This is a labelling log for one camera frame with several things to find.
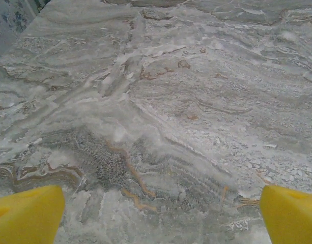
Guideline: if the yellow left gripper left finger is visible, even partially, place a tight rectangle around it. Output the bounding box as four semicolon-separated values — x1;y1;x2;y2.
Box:
0;185;67;244

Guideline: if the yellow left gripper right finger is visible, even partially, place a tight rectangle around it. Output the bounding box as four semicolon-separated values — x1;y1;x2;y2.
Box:
259;185;312;244

